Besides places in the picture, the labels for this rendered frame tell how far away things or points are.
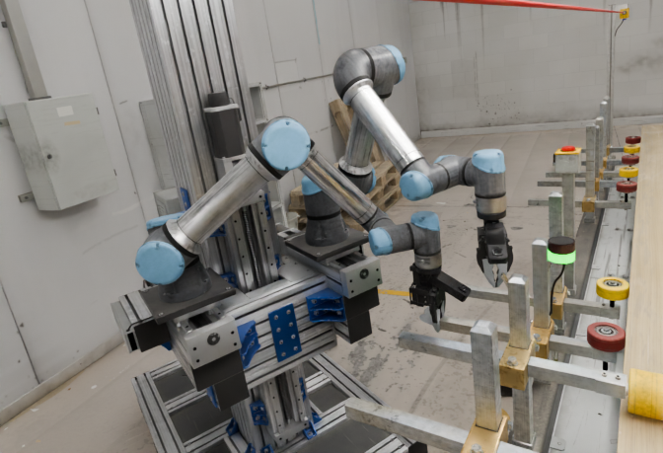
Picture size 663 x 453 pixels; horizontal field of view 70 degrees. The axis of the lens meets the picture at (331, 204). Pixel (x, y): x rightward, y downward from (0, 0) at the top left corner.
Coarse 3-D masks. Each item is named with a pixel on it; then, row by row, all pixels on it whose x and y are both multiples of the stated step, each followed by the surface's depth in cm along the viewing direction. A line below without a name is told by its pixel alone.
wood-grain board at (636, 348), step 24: (648, 144) 269; (648, 168) 227; (648, 192) 196; (648, 216) 173; (648, 240) 155; (648, 264) 139; (648, 288) 127; (648, 312) 117; (648, 336) 108; (624, 360) 102; (648, 360) 101; (624, 408) 89; (624, 432) 84; (648, 432) 83
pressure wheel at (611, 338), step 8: (592, 328) 113; (600, 328) 113; (608, 328) 112; (616, 328) 112; (592, 336) 111; (600, 336) 110; (608, 336) 110; (616, 336) 109; (624, 336) 109; (592, 344) 112; (600, 344) 110; (608, 344) 109; (616, 344) 108; (624, 344) 109
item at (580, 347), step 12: (444, 324) 134; (456, 324) 132; (468, 324) 131; (504, 336) 125; (552, 336) 120; (552, 348) 119; (564, 348) 117; (576, 348) 116; (588, 348) 114; (612, 360) 112
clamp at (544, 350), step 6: (552, 324) 124; (534, 330) 122; (540, 330) 122; (546, 330) 121; (552, 330) 124; (546, 336) 119; (540, 342) 117; (546, 342) 116; (540, 348) 117; (546, 348) 116; (540, 354) 117; (546, 354) 117
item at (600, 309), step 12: (480, 288) 154; (492, 288) 153; (492, 300) 151; (504, 300) 149; (564, 300) 140; (576, 300) 139; (576, 312) 138; (588, 312) 136; (600, 312) 134; (612, 312) 132
